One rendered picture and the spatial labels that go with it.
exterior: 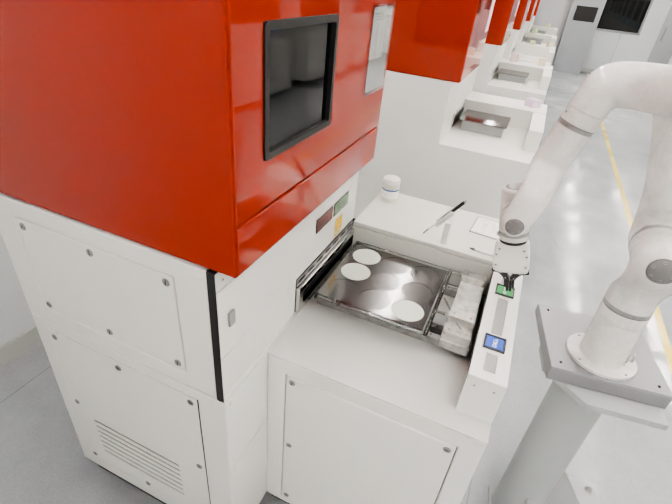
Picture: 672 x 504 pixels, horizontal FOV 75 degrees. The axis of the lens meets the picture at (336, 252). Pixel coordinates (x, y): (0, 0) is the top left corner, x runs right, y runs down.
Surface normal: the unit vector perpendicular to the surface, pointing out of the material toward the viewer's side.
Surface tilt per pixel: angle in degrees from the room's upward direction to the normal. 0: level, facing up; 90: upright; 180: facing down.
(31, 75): 90
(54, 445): 0
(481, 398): 90
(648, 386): 2
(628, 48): 90
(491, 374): 0
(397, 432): 90
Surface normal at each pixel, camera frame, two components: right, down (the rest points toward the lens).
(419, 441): -0.40, 0.47
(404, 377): 0.09, -0.84
